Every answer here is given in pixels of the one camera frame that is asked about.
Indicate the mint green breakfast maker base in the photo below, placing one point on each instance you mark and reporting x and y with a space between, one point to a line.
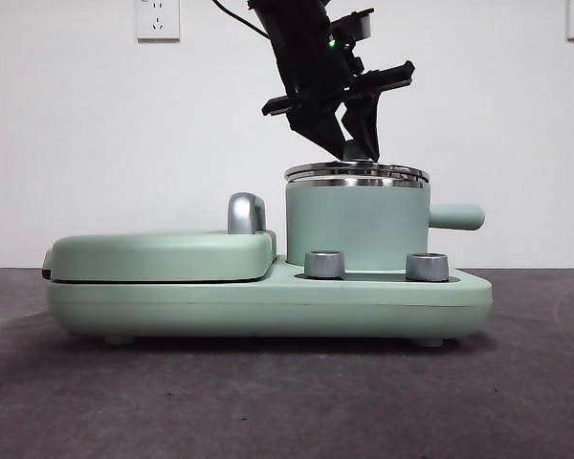
268 306

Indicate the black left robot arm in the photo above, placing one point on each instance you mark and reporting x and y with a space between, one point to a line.
301 48

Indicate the mint green steamer pot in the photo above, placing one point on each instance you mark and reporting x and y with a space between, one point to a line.
359 220

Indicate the glass pot lid green knob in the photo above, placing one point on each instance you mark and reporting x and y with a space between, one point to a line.
325 170

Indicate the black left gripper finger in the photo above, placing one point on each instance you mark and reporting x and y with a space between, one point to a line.
366 124
315 126

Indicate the mint green hinged griddle lid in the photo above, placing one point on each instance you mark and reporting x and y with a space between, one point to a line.
148 253

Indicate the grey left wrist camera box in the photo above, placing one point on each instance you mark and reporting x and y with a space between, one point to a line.
362 26

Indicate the silver control knob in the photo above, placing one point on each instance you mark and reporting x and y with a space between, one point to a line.
324 264
426 267

